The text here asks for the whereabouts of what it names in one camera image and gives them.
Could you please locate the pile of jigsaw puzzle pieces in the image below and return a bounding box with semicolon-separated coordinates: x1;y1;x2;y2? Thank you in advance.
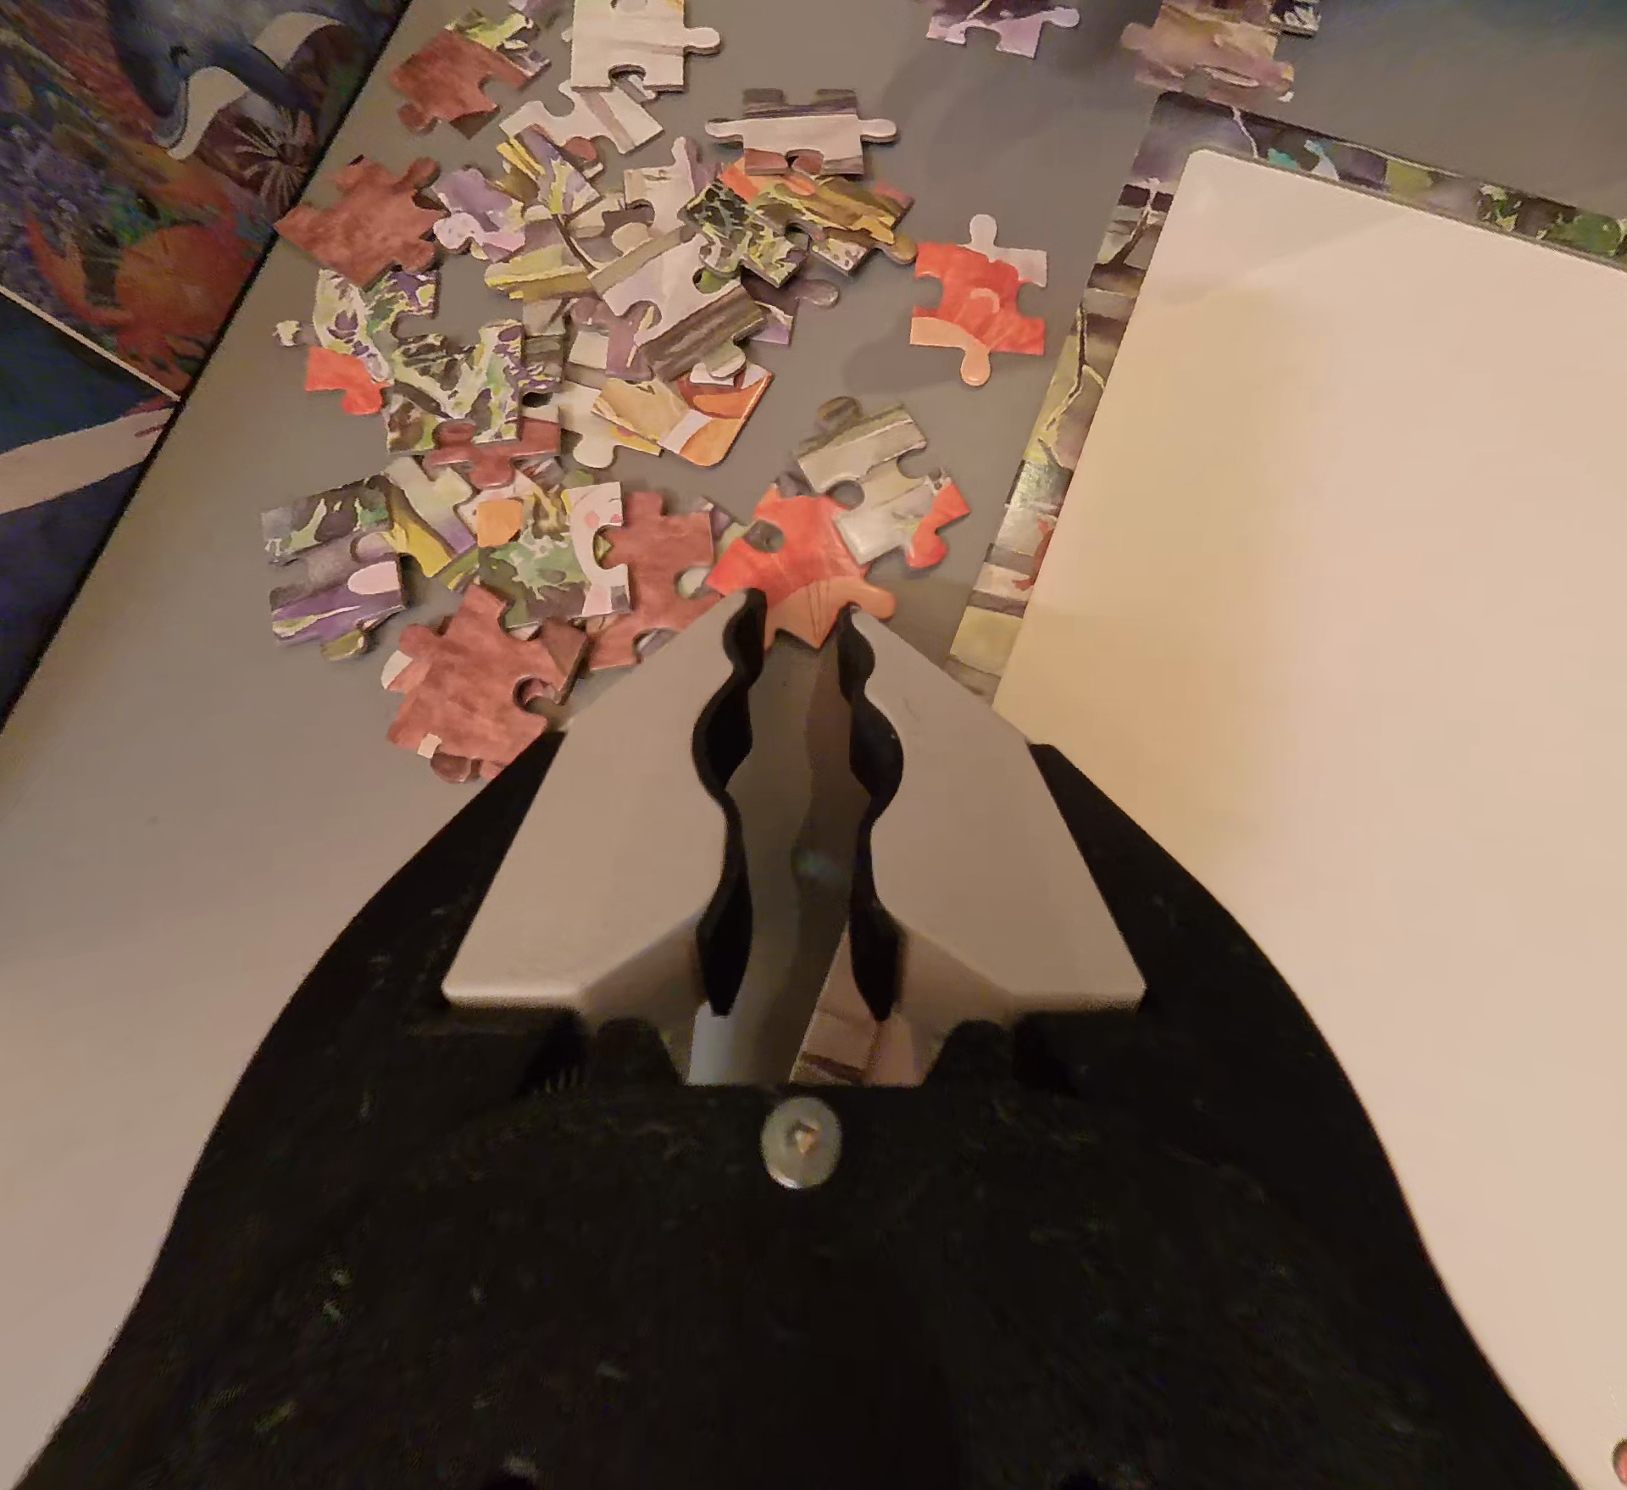
259;0;1331;785

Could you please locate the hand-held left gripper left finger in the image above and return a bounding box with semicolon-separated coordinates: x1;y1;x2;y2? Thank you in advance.
439;589;770;1026

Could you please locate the illustrated cardboard puzzle box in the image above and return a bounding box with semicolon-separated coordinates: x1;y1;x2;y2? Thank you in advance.
0;0;427;719

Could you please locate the red fan-patterned jigsaw piece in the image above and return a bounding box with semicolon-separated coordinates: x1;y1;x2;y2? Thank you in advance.
702;483;899;647

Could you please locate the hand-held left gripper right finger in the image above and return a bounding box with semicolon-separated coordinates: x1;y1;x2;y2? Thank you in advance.
834;606;1148;1030

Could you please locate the jigsaw puzzle frame board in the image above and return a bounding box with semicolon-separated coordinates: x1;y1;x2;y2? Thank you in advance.
791;92;1627;1490

